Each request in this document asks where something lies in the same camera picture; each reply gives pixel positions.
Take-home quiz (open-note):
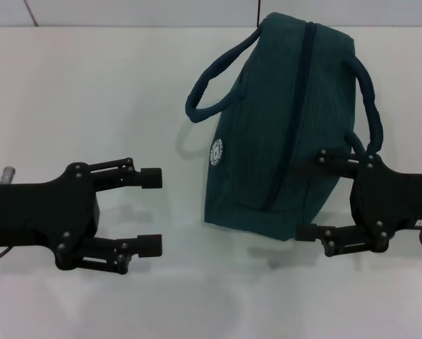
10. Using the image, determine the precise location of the dark teal insulated lunch bag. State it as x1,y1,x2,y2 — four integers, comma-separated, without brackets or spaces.
185,12,385,242

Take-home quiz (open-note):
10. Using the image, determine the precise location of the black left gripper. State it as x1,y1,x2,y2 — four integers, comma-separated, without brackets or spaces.
0,162,102,271

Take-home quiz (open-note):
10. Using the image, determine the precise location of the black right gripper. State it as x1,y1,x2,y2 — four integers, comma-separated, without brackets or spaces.
295,148,422,258

